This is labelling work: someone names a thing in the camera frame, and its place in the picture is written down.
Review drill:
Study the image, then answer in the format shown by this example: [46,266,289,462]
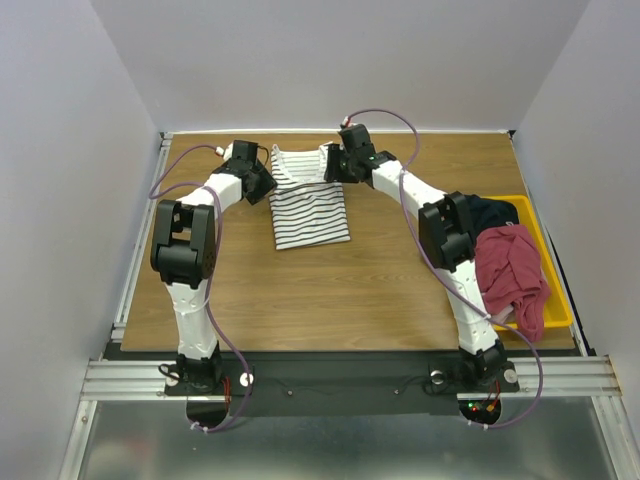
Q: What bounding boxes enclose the black white striped tank top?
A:
[269,144,351,251]

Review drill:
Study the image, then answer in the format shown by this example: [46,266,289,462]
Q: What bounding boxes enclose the maroon tank top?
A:
[475,224,551,342]

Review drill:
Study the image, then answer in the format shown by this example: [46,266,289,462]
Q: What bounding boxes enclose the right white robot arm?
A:
[325,123,516,390]

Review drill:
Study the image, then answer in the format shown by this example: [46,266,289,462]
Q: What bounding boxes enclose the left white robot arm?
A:
[149,140,276,395]

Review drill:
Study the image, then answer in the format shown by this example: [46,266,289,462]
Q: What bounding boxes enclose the navy blue tank top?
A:
[465,195,519,235]

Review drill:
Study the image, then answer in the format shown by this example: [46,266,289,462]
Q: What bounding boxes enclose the yellow plastic tray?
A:
[489,195,573,330]

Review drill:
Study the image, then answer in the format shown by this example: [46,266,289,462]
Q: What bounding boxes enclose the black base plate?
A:
[158,350,519,418]

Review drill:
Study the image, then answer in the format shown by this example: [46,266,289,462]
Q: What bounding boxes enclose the aluminium frame rail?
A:
[58,130,174,480]

